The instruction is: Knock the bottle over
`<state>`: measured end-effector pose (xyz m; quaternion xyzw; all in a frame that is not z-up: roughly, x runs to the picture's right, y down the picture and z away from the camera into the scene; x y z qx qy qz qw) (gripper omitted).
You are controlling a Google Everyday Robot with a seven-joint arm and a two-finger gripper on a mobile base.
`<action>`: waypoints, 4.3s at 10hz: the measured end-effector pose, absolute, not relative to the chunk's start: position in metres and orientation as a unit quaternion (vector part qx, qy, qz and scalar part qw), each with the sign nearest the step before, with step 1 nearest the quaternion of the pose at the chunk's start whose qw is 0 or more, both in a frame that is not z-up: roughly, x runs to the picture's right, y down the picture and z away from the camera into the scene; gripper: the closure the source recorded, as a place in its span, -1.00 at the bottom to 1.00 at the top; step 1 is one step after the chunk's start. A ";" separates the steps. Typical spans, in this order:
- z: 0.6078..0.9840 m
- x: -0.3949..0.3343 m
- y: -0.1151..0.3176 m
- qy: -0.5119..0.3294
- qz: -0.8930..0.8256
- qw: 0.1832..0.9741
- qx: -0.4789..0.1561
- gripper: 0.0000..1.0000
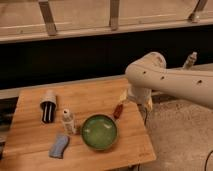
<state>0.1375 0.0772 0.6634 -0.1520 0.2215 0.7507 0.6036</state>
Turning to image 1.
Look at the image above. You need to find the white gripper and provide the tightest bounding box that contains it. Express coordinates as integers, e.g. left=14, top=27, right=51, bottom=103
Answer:
left=40, top=90, right=57, bottom=123

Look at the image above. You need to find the small clear plastic bottle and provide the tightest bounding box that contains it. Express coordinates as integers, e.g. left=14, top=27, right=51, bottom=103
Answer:
left=62, top=109, right=77, bottom=134

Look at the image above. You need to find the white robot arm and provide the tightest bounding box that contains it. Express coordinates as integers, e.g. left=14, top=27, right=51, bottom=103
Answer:
left=119, top=52, right=213, bottom=109

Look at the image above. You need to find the blue sponge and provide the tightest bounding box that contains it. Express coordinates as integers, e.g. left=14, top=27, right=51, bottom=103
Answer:
left=49, top=134, right=69, bottom=159

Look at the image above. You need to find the green bowl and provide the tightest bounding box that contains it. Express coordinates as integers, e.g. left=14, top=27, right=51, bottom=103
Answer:
left=81, top=114, right=118, bottom=151

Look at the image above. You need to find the brush with red handle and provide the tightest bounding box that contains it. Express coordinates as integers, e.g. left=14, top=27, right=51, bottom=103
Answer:
left=112, top=89, right=129, bottom=120

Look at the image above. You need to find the left metal bracket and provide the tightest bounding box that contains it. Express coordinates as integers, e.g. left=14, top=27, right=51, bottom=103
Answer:
left=38, top=0, right=57, bottom=36

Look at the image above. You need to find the metal bracket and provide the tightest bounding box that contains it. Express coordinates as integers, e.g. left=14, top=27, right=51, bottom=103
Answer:
left=188, top=0, right=208, bottom=23
left=38, top=0, right=57, bottom=36
left=109, top=0, right=120, bottom=30

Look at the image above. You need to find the middle metal bracket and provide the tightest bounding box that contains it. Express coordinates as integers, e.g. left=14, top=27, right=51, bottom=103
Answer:
left=109, top=0, right=120, bottom=30

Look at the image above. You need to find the black cable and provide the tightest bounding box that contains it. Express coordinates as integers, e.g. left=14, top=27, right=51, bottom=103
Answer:
left=203, top=149, right=213, bottom=171

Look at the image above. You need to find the right metal bracket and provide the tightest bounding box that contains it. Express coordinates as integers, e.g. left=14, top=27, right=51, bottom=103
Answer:
left=188, top=0, right=208, bottom=23

